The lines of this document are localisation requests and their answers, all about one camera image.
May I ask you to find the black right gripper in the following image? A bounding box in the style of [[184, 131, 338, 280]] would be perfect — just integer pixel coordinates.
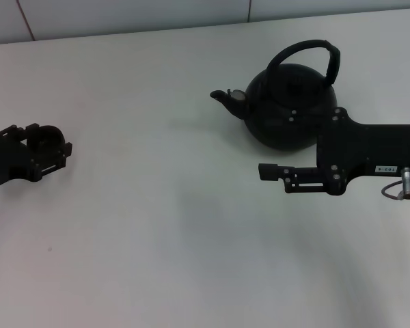
[[258, 106, 410, 196]]

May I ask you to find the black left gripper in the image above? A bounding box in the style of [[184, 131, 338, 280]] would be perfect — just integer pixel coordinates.
[[0, 123, 74, 193]]

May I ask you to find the small black teacup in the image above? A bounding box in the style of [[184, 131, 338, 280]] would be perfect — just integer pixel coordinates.
[[29, 124, 67, 154]]

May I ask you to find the black round teapot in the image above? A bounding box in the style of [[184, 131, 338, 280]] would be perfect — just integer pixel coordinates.
[[210, 39, 342, 151]]

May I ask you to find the grey right gripper cable with plug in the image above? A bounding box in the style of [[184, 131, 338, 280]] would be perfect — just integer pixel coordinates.
[[381, 166, 410, 200]]

